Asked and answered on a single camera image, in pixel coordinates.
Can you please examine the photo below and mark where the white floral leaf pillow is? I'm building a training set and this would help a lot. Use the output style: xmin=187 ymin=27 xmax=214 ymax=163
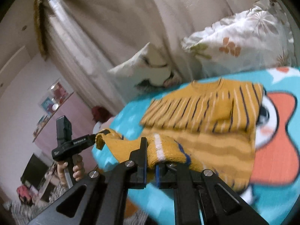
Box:
xmin=181 ymin=0 xmax=296 ymax=77

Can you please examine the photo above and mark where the white eyelash face cushion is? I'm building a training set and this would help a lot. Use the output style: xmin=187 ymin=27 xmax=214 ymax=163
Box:
xmin=108 ymin=43 xmax=182 ymax=99

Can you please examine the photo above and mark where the person's left hand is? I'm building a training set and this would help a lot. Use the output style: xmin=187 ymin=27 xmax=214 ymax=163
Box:
xmin=56 ymin=154 xmax=85 ymax=185

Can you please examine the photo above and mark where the pink cabinet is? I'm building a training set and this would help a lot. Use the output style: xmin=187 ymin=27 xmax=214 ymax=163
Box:
xmin=33 ymin=93 xmax=95 ymax=158

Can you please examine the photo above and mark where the black television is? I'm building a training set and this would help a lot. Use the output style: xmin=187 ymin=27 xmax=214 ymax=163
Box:
xmin=20 ymin=154 xmax=49 ymax=189

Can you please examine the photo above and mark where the blue cartoon picture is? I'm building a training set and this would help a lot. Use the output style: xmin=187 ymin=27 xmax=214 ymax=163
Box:
xmin=39 ymin=96 xmax=55 ymax=115

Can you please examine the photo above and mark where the red flower picture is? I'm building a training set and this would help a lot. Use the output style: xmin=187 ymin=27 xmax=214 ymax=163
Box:
xmin=48 ymin=79 xmax=69 ymax=105

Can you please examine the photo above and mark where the beige curtain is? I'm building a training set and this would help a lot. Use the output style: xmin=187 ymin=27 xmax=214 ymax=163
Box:
xmin=34 ymin=0 xmax=257 ymax=114

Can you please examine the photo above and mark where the mustard striped knit sweater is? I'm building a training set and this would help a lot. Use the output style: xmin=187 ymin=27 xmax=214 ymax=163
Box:
xmin=94 ymin=78 xmax=265 ymax=193

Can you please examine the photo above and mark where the dark red plush toy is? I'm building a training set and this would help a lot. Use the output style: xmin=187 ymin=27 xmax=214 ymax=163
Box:
xmin=91 ymin=106 xmax=113 ymax=123

